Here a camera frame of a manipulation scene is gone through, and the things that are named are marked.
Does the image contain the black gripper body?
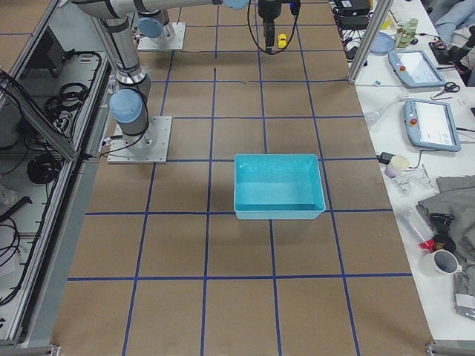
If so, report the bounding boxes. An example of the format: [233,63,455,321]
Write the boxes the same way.
[258,0,282,23]

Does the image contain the yellow beetle toy car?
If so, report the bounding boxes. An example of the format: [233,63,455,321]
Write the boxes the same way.
[278,33,287,49]

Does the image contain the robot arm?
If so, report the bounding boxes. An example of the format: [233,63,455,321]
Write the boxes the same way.
[73,1,248,90]
[138,1,288,55]

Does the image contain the black power adapter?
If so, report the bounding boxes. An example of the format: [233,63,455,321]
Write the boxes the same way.
[337,16,369,30]

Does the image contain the blue plastic plate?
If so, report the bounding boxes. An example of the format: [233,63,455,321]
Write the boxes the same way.
[370,32,395,56]

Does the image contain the far teach pendant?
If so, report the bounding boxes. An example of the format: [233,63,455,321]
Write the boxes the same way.
[387,50,446,88]

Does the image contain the teach pendant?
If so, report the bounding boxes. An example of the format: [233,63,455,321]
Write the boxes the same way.
[403,99,461,152]
[387,50,446,88]

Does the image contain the turquoise plastic bin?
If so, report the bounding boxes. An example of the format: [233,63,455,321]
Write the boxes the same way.
[234,154,326,220]

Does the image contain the near teach pendant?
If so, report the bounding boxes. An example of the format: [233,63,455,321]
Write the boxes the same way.
[403,99,461,152]

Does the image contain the purple cup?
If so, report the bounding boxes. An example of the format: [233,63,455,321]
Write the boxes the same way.
[384,155,410,179]

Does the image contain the scissors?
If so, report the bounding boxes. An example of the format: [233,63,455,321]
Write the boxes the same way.
[430,82,460,100]

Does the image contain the grey cloth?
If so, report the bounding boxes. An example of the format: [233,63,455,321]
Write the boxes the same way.
[416,176,474,277]

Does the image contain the clear bottle red cap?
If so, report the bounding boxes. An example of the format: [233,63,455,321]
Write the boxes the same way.
[396,208,436,252]

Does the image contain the white mug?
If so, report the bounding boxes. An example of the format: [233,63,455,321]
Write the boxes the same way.
[419,250,462,277]

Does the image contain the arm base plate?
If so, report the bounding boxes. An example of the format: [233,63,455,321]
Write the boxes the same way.
[137,22,186,52]
[107,116,172,164]

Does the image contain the aluminium frame post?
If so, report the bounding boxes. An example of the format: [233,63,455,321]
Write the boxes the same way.
[347,0,393,84]

